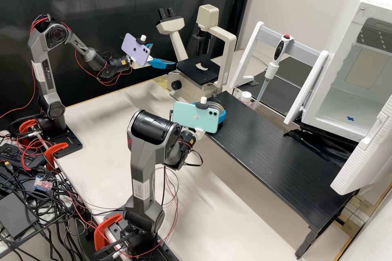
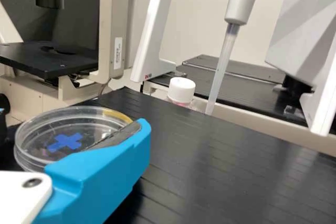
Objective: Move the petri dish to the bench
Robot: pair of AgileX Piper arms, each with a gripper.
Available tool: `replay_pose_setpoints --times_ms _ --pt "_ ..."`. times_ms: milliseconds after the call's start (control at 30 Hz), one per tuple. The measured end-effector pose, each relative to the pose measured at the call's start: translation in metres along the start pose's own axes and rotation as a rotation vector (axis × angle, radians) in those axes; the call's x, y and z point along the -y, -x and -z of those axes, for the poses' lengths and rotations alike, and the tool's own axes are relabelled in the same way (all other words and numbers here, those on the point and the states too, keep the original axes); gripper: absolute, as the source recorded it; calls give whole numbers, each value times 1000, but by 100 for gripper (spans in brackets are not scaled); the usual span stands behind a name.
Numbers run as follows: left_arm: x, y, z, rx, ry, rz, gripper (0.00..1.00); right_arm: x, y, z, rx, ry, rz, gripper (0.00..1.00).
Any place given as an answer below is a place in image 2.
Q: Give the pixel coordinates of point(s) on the short black ribbed platform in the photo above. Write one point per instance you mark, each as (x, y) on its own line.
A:
(249, 72)

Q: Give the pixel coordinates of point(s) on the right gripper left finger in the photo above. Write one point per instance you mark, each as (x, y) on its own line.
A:
(2, 127)

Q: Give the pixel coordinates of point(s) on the white pipette stand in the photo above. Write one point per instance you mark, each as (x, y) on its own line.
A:
(157, 37)

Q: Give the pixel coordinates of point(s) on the long black ribbed platform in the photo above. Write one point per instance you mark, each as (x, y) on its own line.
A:
(223, 169)

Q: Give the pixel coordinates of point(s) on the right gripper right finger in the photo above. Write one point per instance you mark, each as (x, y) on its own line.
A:
(99, 171)

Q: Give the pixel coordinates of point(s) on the pipette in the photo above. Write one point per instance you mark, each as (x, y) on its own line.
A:
(237, 3)

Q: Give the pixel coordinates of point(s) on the white-capped bottle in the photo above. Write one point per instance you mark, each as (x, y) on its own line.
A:
(181, 87)

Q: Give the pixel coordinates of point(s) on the petri dish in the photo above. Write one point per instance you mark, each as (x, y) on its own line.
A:
(39, 129)

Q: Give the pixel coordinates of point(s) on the cream microscope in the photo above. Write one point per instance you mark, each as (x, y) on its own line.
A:
(115, 24)

